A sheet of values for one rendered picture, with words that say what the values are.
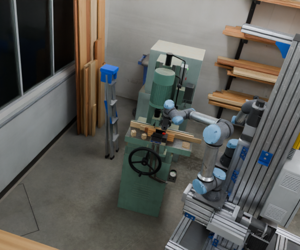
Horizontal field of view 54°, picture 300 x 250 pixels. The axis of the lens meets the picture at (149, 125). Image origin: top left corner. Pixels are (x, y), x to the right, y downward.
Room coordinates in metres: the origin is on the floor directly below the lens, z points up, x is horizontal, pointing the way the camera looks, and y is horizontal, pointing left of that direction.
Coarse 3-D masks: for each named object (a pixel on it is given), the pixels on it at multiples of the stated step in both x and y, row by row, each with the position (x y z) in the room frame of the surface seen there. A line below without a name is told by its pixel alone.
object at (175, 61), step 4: (160, 56) 2.64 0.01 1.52; (164, 56) 2.66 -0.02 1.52; (160, 60) 2.53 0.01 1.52; (164, 60) 2.55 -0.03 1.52; (172, 60) 2.59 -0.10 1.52; (176, 60) 2.61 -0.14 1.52; (180, 60) 2.63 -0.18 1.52; (156, 64) 2.50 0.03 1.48; (176, 64) 2.49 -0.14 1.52; (180, 64) 2.51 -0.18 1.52; (156, 68) 2.50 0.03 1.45; (176, 68) 2.48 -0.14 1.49; (176, 72) 2.48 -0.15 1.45; (176, 80) 2.48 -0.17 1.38; (176, 84) 2.48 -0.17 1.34; (172, 92) 2.48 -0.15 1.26; (172, 96) 2.48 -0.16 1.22; (172, 100) 2.48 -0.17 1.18; (148, 108) 2.51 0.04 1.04; (148, 112) 2.50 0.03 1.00; (148, 116) 2.50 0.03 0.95; (148, 120) 2.50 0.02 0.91; (160, 124) 2.49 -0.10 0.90
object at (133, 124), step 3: (132, 123) 2.34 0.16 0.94; (135, 123) 2.34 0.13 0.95; (138, 123) 2.34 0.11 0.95; (132, 126) 2.34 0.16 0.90; (135, 126) 2.34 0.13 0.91; (138, 126) 2.34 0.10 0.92; (150, 126) 2.33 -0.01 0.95; (153, 126) 2.33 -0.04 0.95; (168, 129) 2.32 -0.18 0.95; (174, 132) 2.30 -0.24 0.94; (177, 132) 2.30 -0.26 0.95; (180, 132) 2.31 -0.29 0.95; (186, 135) 2.29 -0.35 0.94; (189, 135) 2.29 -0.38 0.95; (192, 135) 2.30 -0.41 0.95
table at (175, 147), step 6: (138, 132) 2.26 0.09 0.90; (144, 132) 2.28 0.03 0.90; (126, 138) 2.17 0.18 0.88; (132, 138) 2.16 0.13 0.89; (138, 138) 2.17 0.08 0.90; (174, 138) 2.27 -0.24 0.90; (138, 144) 2.16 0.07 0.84; (144, 144) 2.15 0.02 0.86; (168, 144) 2.16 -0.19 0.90; (174, 144) 2.17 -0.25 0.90; (180, 144) 2.19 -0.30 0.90; (168, 150) 2.13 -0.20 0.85; (174, 150) 2.12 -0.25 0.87; (180, 150) 2.12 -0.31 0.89; (186, 150) 2.12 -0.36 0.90; (162, 156) 2.04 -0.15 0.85
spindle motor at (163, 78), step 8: (160, 72) 2.27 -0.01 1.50; (168, 72) 2.30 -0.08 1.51; (160, 80) 2.23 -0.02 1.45; (168, 80) 2.23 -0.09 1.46; (152, 88) 2.29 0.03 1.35; (160, 88) 2.23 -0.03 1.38; (168, 88) 2.25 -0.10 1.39; (152, 96) 2.26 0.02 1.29; (160, 96) 2.22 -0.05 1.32; (168, 96) 2.26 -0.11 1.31; (152, 104) 2.24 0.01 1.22; (160, 104) 2.23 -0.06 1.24
